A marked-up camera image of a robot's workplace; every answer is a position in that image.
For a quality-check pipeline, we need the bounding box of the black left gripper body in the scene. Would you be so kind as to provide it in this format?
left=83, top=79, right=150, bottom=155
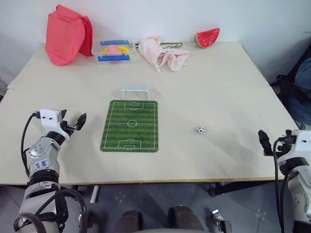
left=59, top=120, right=76, bottom=137

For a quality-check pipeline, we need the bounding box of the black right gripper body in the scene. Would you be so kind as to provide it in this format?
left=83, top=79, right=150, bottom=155
left=268, top=142, right=292, bottom=157

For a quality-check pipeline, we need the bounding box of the green soccer field mat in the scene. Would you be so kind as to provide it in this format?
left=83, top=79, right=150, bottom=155
left=100, top=100, right=159, bottom=153

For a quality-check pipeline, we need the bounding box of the small white goal frame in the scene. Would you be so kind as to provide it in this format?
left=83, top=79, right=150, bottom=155
left=120, top=85, right=150, bottom=100

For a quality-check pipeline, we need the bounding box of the person in blue jeans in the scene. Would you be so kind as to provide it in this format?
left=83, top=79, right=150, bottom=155
left=294, top=57, right=311, bottom=91

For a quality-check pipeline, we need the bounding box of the white table leg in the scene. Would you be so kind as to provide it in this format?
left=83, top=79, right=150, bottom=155
left=90, top=184, right=101, bottom=204

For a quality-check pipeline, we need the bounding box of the red fabric bag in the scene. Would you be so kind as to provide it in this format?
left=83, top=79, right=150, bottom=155
left=45, top=4, right=94, bottom=67

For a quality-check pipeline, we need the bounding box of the yellow toy banana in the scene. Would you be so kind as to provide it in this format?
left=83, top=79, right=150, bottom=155
left=102, top=46, right=130, bottom=53

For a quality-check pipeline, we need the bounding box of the clear box with blue latches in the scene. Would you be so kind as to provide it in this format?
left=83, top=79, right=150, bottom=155
left=93, top=38, right=136, bottom=65

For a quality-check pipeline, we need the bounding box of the pink fluffy towel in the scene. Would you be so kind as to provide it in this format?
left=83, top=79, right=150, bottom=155
left=138, top=34, right=190, bottom=73

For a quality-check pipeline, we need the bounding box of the dark rounded shape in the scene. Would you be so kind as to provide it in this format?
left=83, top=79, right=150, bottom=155
left=167, top=205, right=205, bottom=232
left=116, top=209, right=142, bottom=232

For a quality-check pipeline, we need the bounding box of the toy watermelon slice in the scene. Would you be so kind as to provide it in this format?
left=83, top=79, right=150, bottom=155
left=194, top=27, right=221, bottom=50

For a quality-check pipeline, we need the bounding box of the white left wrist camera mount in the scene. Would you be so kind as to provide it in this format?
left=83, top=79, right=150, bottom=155
left=39, top=109, right=70, bottom=141

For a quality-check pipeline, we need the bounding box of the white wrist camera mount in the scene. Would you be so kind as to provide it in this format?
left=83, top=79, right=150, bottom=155
left=39, top=109, right=70, bottom=141
left=276, top=129, right=311, bottom=164

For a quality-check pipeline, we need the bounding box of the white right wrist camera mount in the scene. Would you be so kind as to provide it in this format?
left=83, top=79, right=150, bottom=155
left=276, top=129, right=311, bottom=164

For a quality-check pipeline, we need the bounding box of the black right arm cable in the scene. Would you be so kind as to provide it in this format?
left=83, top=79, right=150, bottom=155
left=272, top=136, right=297, bottom=233

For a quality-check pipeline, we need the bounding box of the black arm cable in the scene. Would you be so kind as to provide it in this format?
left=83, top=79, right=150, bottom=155
left=272, top=136, right=297, bottom=233
left=20, top=111, right=41, bottom=178

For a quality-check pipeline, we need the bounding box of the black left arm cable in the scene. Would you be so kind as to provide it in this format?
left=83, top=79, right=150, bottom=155
left=20, top=111, right=41, bottom=178

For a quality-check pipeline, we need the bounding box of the black chair frame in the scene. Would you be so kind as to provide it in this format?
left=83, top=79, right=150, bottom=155
left=269, top=52, right=311, bottom=130

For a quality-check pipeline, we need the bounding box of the black table frame bar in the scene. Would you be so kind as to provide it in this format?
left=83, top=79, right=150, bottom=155
left=208, top=180, right=285, bottom=198

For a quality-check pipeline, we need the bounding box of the metal caster bracket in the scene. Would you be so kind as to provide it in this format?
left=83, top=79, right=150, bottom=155
left=210, top=209, right=234, bottom=233

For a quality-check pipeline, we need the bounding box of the green cord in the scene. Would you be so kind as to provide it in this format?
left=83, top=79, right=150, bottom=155
left=135, top=42, right=183, bottom=49

